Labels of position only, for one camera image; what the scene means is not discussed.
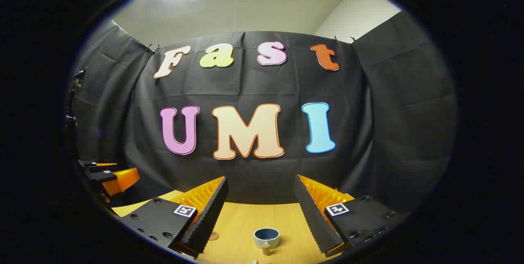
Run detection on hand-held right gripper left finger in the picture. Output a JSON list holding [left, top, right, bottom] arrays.
[[117, 175, 230, 256]]

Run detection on black backdrop cloth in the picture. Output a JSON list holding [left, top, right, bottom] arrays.
[[65, 10, 457, 215]]

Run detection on wooden desktop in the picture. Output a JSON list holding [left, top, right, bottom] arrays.
[[111, 190, 357, 264]]

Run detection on pale blue cup wooden handle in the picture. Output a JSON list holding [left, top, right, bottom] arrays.
[[253, 228, 281, 255]]

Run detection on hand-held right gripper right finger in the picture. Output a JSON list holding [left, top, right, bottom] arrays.
[[293, 174, 410, 257]]

